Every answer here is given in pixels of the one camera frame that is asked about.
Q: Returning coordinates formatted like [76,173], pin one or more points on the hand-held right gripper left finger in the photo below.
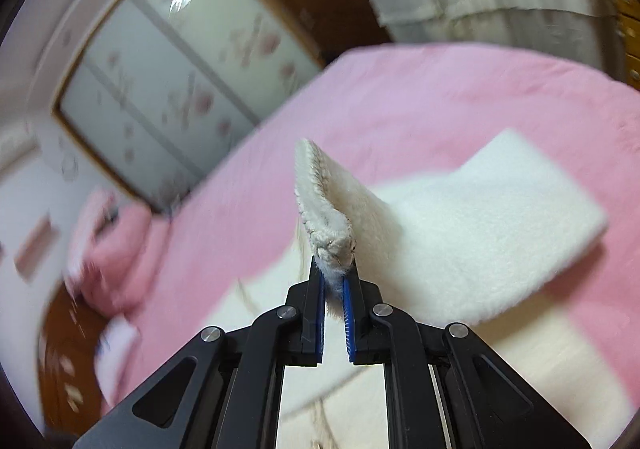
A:
[320,324]

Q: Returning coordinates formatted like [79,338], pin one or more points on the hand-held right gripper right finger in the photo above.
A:
[348,324]

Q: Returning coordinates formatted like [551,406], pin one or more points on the white fluffy garment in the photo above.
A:
[450,229]

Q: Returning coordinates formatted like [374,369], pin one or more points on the white folded cloth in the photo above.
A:
[117,349]

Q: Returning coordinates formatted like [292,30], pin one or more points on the pink folded quilt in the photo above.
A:
[125,259]

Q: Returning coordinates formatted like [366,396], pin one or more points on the pink bed sheet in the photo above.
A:
[425,94]

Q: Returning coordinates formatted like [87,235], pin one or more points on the light pink ruffled pillow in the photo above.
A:
[90,229]

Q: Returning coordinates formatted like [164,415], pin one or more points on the brown wooden headboard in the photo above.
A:
[65,339]

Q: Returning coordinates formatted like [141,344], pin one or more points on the floral sliding door wardrobe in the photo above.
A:
[165,79]

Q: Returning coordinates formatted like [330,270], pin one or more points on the white air conditioner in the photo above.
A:
[15,141]

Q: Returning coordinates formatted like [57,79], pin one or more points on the wooden drawer cabinet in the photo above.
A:
[627,29]

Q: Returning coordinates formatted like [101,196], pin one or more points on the beige wall shelf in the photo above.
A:
[34,246]

